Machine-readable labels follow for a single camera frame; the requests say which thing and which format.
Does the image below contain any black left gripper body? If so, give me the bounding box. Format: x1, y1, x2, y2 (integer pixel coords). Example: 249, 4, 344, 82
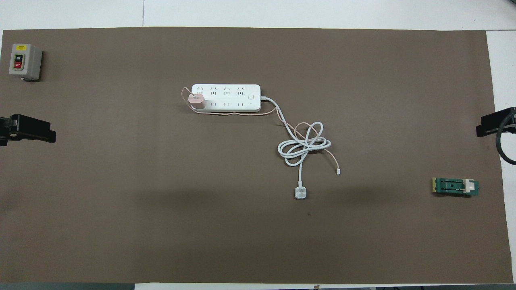
0, 116, 10, 147

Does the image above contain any pink charging cable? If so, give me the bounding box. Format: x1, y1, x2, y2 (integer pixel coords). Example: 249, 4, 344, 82
181, 87, 341, 176

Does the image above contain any pink charger adapter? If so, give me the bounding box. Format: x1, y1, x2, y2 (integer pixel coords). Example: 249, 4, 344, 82
188, 93, 207, 109

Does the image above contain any white power strip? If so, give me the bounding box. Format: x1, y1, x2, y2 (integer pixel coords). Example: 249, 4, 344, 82
191, 83, 261, 113

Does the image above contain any brown table mat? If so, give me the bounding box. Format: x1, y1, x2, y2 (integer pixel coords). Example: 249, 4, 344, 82
0, 27, 514, 284

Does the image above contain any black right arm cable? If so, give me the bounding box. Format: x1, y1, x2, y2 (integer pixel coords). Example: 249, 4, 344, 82
495, 116, 516, 166

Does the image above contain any grey on-off switch box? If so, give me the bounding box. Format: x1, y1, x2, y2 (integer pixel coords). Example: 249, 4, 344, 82
9, 43, 43, 82

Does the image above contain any white power strip cord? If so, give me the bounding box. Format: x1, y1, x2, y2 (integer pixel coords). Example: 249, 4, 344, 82
260, 96, 332, 201

